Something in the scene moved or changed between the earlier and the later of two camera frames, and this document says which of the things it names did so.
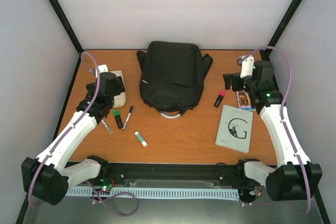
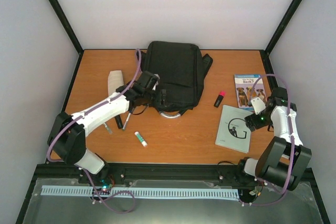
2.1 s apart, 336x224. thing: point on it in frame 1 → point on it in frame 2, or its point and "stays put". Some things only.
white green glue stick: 142,140 stays put
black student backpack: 172,76 stays put
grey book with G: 234,128 stays put
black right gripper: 236,85 → 252,120
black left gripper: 119,87 → 161,100
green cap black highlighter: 118,118 stays put
